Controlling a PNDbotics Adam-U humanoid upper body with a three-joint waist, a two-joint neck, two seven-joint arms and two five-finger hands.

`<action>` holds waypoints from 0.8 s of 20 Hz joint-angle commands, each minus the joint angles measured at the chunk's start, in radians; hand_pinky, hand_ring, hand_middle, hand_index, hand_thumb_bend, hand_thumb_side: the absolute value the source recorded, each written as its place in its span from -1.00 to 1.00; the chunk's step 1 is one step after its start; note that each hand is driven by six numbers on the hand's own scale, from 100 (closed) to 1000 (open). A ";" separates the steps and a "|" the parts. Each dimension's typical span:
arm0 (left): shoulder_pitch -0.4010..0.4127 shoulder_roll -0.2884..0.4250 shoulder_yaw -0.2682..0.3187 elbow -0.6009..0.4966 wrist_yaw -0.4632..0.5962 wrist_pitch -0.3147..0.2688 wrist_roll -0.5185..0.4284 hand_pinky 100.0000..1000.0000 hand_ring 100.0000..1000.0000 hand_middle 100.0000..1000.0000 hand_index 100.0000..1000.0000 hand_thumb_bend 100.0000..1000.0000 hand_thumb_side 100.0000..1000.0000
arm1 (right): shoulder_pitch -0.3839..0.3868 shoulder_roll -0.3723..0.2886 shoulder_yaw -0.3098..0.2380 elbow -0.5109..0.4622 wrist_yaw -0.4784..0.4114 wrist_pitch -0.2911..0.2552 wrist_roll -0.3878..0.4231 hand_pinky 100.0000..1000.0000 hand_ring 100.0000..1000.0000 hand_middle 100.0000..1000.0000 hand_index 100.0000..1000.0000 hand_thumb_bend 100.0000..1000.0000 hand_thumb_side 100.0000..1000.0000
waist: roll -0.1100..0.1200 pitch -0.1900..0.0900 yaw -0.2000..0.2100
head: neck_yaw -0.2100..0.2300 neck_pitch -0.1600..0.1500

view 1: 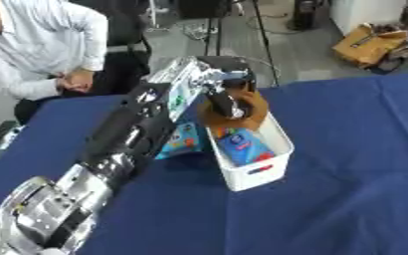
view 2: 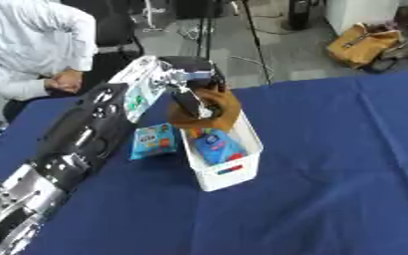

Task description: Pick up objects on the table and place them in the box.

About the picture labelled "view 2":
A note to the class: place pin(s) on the blue printed snack packet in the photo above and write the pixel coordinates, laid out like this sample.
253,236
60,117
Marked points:
153,141

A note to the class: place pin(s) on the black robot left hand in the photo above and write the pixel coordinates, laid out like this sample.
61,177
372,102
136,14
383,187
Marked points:
193,83

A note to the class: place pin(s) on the black office chair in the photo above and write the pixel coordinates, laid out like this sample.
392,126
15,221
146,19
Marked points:
116,30

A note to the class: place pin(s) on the black tripod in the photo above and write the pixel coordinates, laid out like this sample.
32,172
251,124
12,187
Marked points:
255,40
204,28

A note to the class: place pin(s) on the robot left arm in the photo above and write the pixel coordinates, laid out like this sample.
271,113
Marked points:
80,136

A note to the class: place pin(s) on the brown soft toy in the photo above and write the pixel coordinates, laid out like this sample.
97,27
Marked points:
225,109

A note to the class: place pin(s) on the tan bag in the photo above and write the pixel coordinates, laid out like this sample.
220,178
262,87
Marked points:
361,45

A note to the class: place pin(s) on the person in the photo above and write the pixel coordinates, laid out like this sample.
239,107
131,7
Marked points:
30,46

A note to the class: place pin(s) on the white plastic box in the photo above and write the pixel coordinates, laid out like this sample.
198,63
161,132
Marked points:
228,171

